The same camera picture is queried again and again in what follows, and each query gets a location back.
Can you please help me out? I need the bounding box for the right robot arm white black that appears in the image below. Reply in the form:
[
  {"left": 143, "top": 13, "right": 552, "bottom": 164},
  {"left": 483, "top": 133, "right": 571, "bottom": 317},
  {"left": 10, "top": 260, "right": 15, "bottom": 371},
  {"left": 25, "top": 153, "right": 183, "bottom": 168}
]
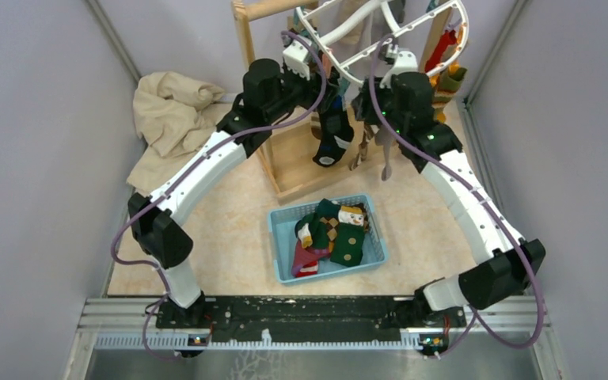
[{"left": 352, "top": 72, "right": 545, "bottom": 326}]

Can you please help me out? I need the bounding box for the grey ankle sock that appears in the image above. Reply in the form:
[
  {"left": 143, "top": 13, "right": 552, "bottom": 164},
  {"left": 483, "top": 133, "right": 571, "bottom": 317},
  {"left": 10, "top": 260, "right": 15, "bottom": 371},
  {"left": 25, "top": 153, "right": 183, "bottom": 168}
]
[{"left": 374, "top": 127, "right": 395, "bottom": 181}]

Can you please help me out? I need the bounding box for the white green patch sock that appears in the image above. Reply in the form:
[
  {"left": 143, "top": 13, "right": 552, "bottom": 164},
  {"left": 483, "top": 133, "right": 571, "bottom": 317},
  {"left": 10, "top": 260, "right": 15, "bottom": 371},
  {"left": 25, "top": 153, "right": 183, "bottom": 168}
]
[{"left": 294, "top": 212, "right": 330, "bottom": 249}]

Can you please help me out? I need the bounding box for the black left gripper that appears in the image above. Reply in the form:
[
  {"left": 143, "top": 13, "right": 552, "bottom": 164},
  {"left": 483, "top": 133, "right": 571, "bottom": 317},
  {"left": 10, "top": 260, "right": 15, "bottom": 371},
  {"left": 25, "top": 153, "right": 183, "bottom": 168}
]
[{"left": 266, "top": 61, "right": 340, "bottom": 123}]

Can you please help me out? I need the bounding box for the white plastic sock hanger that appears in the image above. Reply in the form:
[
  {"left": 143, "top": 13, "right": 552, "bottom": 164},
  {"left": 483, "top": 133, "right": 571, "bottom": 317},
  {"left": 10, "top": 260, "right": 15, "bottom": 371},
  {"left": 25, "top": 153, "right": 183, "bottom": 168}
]
[{"left": 294, "top": 0, "right": 469, "bottom": 86}]

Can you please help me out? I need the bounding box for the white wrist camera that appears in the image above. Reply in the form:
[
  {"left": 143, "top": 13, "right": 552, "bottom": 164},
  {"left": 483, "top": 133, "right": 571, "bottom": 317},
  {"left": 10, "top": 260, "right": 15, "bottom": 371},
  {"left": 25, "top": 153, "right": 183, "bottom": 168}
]
[
  {"left": 380, "top": 44, "right": 419, "bottom": 89},
  {"left": 283, "top": 37, "right": 312, "bottom": 81}
]

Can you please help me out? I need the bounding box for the wooden hanger stand frame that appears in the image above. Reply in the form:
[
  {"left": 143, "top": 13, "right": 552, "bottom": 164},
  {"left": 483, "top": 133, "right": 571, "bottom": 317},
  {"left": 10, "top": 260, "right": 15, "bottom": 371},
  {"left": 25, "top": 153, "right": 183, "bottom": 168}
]
[{"left": 231, "top": 1, "right": 451, "bottom": 204}]

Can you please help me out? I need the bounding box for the maroon pink sock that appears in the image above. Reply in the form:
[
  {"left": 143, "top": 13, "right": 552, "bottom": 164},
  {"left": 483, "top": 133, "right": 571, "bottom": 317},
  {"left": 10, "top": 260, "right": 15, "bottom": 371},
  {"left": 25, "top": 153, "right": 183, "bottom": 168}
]
[{"left": 291, "top": 241, "right": 331, "bottom": 277}]

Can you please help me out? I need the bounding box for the light blue plastic basket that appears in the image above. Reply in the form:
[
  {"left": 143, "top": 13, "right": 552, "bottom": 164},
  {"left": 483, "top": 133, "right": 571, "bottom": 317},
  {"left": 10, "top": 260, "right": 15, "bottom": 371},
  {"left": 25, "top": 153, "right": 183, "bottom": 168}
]
[{"left": 267, "top": 194, "right": 389, "bottom": 285}]

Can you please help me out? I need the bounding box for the red white striped sock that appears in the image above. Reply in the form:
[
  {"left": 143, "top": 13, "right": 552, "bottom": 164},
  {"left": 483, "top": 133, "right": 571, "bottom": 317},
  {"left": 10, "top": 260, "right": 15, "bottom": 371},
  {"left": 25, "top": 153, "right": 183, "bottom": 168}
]
[{"left": 294, "top": 261, "right": 319, "bottom": 278}]

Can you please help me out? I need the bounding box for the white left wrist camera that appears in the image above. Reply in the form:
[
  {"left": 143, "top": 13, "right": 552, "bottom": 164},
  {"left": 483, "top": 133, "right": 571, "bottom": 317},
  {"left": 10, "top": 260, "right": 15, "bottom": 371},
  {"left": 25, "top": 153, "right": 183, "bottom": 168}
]
[{"left": 283, "top": 37, "right": 312, "bottom": 81}]

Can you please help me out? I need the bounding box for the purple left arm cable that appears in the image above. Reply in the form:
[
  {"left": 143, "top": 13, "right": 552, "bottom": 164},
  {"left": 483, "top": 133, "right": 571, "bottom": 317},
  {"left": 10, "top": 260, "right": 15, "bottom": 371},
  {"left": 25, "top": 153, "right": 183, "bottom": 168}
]
[{"left": 111, "top": 30, "right": 328, "bottom": 363}]

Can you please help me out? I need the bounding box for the red and cream sock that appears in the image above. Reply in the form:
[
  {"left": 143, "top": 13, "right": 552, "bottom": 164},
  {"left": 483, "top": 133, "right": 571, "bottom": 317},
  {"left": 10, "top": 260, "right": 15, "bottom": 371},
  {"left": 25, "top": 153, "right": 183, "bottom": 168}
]
[{"left": 424, "top": 29, "right": 458, "bottom": 72}]

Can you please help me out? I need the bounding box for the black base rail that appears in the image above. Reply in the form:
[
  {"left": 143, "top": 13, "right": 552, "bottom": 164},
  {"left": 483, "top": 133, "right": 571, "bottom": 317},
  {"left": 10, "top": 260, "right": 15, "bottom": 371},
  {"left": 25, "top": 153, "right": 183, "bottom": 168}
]
[{"left": 81, "top": 294, "right": 468, "bottom": 360}]

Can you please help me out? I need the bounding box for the brown tan striped sock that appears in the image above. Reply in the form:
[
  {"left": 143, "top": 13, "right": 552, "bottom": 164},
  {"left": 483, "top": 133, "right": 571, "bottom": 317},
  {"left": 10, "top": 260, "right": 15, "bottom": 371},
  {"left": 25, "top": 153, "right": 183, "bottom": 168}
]
[{"left": 348, "top": 123, "right": 378, "bottom": 171}]

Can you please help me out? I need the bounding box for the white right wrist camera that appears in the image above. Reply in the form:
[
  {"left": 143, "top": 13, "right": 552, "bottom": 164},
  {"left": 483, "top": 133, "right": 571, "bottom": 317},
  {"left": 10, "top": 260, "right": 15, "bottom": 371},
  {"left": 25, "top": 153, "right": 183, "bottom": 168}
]
[{"left": 380, "top": 44, "right": 419, "bottom": 89}]

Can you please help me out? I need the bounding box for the beige crumpled cloth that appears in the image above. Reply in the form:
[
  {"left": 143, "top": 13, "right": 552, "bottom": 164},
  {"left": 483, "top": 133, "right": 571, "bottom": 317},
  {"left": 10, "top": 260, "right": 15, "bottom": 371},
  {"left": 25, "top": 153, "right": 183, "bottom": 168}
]
[{"left": 127, "top": 71, "right": 227, "bottom": 195}]

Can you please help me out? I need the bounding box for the black blue white sock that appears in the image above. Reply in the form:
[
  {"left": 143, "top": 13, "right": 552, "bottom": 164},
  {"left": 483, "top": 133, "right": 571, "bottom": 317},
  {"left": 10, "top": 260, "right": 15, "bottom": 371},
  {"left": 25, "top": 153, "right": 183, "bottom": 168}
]
[{"left": 313, "top": 96, "right": 355, "bottom": 167}]

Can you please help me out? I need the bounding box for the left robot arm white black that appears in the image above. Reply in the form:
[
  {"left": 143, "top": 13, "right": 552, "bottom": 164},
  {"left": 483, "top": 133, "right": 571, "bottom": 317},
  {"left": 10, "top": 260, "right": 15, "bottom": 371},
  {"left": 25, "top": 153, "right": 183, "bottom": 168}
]
[{"left": 128, "top": 59, "right": 341, "bottom": 328}]

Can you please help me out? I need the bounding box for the dark teal sock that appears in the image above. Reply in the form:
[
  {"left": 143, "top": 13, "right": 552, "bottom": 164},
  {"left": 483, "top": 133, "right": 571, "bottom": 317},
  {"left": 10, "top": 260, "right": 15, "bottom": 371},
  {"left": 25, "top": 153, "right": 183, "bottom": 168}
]
[{"left": 315, "top": 199, "right": 342, "bottom": 219}]

